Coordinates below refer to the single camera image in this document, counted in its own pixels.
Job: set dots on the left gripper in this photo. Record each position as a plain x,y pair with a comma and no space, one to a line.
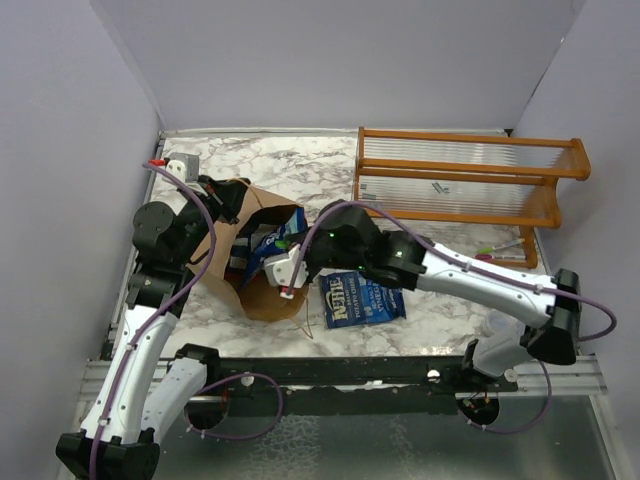
224,196

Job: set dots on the brown paper bag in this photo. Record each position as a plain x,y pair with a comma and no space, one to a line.
214,262

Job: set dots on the blue snack bag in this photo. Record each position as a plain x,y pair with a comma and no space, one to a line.
269,237

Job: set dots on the Kettle sea salt vinegar chips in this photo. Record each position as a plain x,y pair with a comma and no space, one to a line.
351,300

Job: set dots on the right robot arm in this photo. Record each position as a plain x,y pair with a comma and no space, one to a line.
545,307

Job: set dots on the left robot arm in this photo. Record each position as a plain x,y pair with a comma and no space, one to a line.
121,436

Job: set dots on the staple strip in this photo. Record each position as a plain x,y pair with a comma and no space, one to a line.
440,189
370,197

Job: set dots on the green marker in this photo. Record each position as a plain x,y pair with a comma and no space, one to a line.
502,246

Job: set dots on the pink marker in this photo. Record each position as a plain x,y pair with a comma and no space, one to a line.
497,256

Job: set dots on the wooden shelf rack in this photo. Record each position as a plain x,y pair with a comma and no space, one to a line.
492,180

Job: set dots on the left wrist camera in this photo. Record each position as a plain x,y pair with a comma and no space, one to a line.
183,166

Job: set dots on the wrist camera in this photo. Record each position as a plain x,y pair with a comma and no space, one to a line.
183,166
287,271

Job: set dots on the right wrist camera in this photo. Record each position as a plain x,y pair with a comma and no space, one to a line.
287,271

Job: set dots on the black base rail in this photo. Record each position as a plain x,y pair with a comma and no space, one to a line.
308,386

